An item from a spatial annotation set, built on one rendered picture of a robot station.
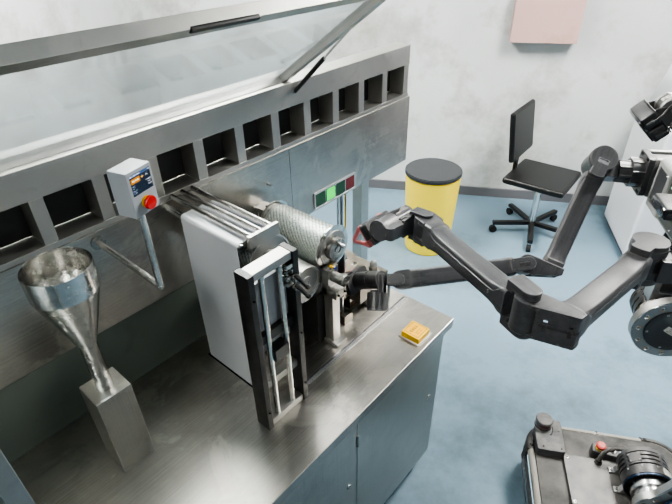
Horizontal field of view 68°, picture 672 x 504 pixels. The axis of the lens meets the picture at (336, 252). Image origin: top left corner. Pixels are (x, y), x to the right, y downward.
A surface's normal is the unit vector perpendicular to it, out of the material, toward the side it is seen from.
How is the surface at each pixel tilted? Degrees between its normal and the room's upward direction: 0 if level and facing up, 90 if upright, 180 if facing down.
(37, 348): 90
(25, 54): 55
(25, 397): 90
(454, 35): 90
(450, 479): 0
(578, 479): 0
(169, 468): 0
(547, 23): 90
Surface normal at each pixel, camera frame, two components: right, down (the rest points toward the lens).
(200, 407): -0.02, -0.83
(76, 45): 0.61, -0.18
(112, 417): 0.76, 0.36
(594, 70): -0.20, 0.56
